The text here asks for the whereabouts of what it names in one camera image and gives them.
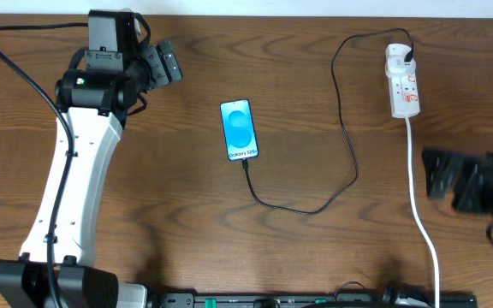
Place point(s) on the blue screen Galaxy smartphone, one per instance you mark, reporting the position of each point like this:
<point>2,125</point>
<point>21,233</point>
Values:
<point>239,131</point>

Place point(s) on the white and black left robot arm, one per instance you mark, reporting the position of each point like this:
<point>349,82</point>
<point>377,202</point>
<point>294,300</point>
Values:
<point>105,83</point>

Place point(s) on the white USB charger plug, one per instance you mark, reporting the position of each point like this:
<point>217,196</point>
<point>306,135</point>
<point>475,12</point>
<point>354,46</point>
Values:
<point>399,61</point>

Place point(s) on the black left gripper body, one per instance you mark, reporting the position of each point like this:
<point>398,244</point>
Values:
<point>161,75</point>

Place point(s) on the white power strip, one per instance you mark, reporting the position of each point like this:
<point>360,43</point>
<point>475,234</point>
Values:
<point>403,93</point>

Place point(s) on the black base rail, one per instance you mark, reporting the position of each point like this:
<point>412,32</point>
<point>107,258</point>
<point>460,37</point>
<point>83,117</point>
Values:
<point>349,295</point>

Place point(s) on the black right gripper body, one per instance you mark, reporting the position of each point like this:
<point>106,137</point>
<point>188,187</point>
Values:
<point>484,188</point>

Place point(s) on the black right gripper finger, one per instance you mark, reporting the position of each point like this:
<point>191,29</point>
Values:
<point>440,179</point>
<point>434,158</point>

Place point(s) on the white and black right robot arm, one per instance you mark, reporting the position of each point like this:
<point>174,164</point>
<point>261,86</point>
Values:
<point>469,178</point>

